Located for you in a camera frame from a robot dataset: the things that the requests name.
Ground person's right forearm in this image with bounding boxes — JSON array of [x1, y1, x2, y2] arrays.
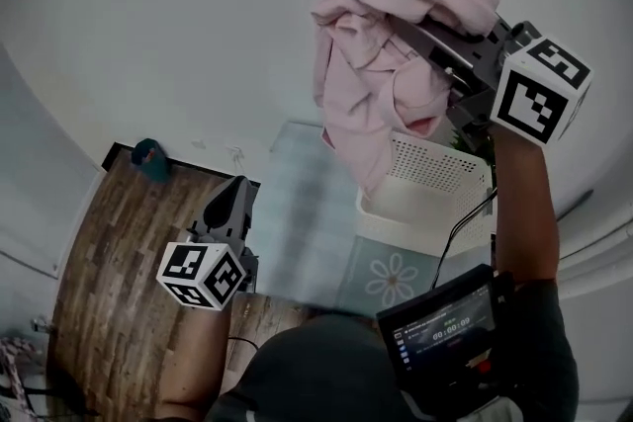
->
[[491, 126, 564, 287]]

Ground white door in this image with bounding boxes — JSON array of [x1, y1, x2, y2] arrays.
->
[[0, 43, 106, 282]]

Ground white wrapped pipes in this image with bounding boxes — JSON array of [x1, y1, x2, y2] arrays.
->
[[553, 192, 633, 300]]

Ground dark blue bag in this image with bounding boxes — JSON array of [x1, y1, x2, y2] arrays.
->
[[130, 137, 173, 185]]

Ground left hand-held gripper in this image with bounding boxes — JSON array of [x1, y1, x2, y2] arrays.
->
[[155, 175, 260, 311]]

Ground white plastic laundry basket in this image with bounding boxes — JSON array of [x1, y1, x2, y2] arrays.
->
[[355, 130, 497, 259]]

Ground black cable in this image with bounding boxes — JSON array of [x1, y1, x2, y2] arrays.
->
[[431, 187, 498, 292]]

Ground person's left forearm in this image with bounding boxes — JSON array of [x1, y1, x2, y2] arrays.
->
[[160, 308, 233, 422]]

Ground person's dark clothing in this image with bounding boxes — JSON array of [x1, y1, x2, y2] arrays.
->
[[207, 271, 581, 422]]

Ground black monitor screen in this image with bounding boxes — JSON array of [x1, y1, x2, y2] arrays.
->
[[375, 264, 516, 412]]

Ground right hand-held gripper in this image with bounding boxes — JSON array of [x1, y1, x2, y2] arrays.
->
[[395, 13, 593, 149]]

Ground white wall cable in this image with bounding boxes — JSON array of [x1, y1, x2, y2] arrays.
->
[[227, 146, 246, 175]]

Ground light blue flower tablecloth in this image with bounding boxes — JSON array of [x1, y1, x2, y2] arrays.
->
[[251, 121, 446, 315]]

